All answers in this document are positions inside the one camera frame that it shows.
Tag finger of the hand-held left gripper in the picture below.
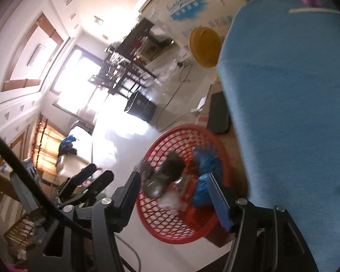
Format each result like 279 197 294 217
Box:
49 163 98 202
74 170 114 204

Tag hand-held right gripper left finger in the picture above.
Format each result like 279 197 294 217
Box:
31 171 142 272

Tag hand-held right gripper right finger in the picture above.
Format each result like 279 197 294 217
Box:
207 173 319 272

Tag red plastic bag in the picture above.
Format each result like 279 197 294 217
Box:
170 176 200 204

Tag grey plastic bag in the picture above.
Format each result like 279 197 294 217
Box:
143 151 186 199

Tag blue plastic bag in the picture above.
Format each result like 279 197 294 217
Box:
191 146 224 176
194 174 216 207

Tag red plastic basket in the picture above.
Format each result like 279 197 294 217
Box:
136 124 234 244

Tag blue cloth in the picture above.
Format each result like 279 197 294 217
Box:
58 136 78 156

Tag white sofa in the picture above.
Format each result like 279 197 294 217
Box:
57 119 97 182

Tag white crumpled plastic bag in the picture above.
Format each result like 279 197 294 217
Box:
159 193 182 210

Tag black bin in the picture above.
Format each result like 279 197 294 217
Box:
124 91 156 122

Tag black mat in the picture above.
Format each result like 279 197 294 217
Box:
207 91 231 134

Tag bright window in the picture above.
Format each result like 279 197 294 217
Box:
49 45 102 114

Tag dark wooden chair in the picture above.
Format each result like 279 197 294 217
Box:
88 59 159 97

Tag blue tablecloth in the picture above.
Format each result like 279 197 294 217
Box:
217 0 340 272

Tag dark wooden dining table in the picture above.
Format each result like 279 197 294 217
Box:
103 17 176 71

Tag yellow round fan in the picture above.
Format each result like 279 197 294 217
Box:
189 26 223 68

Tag white chest freezer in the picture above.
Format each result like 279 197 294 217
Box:
139 0 244 51

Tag thin white stick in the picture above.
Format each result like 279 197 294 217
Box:
288 8 340 14

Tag black cable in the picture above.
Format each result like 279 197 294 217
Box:
0 127 92 238

